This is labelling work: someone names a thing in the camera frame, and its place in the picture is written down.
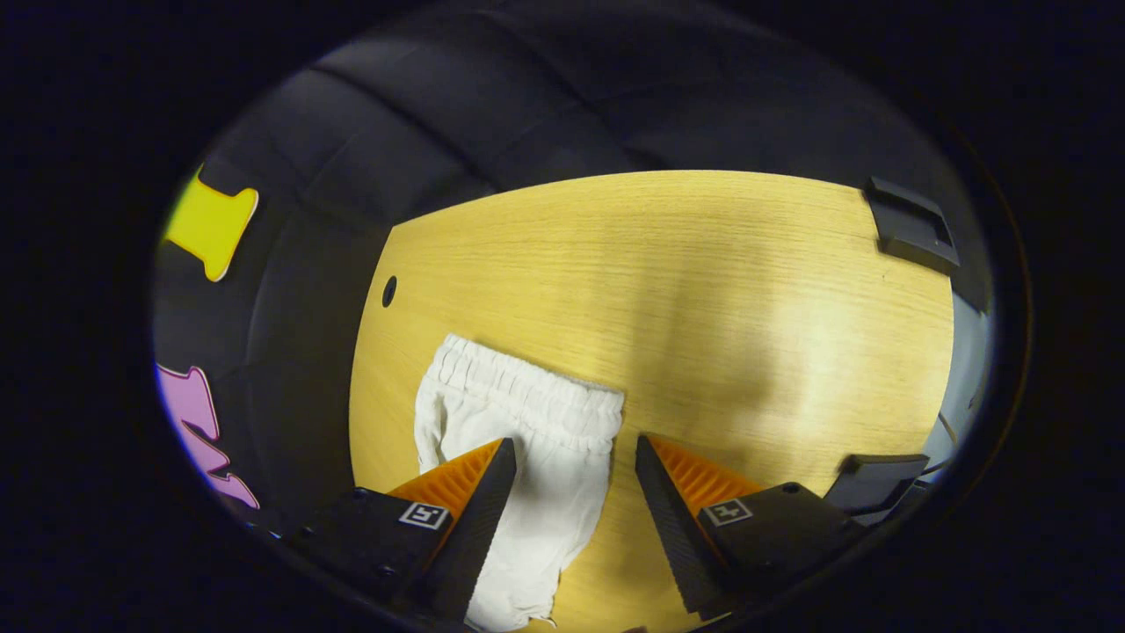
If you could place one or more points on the black backdrop cloth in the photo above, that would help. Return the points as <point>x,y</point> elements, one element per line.
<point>527,105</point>

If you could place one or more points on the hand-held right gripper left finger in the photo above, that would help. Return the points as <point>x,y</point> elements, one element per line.
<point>479,536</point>

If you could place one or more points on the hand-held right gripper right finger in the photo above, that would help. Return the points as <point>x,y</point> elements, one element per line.
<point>672,536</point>

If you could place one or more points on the white jeans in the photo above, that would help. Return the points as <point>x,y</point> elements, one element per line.
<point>562,492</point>

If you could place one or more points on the black table clamp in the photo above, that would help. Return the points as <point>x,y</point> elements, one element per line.
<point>914,233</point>
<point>879,483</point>

